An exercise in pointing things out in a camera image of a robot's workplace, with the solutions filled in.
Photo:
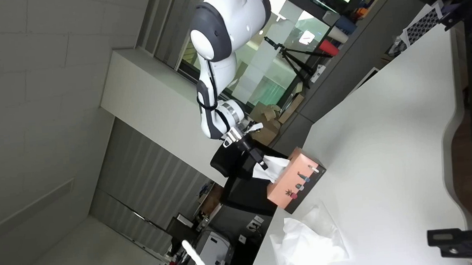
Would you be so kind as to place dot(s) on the white printer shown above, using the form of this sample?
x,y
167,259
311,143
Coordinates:
x,y
214,250

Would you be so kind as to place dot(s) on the pile of cardboard boxes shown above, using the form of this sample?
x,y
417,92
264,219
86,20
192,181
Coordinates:
x,y
266,125

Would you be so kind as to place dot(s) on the crumpled white paper tissue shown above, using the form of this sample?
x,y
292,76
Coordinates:
x,y
306,246

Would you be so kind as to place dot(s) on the black office chair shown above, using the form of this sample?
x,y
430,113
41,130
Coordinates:
x,y
243,188

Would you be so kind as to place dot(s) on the pink tissue box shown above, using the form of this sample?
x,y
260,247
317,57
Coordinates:
x,y
293,184

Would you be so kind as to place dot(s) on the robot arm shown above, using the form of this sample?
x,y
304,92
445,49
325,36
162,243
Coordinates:
x,y
230,19

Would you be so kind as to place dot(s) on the wall socket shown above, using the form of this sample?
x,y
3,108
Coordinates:
x,y
255,223

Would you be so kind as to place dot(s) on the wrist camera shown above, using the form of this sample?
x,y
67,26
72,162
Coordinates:
x,y
230,137

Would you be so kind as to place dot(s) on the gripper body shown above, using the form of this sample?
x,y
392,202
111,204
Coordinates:
x,y
247,144

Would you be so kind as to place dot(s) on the checkerboard calibration sheet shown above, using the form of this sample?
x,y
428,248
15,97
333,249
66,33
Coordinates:
x,y
422,25

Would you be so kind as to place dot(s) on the white paper tissue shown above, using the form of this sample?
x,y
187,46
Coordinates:
x,y
306,246
273,167

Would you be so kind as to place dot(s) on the red cup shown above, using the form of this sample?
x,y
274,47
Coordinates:
x,y
328,47

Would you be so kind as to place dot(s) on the camera on tripod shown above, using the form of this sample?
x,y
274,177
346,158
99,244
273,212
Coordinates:
x,y
293,61

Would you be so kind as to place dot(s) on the black clamp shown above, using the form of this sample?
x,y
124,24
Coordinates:
x,y
464,241

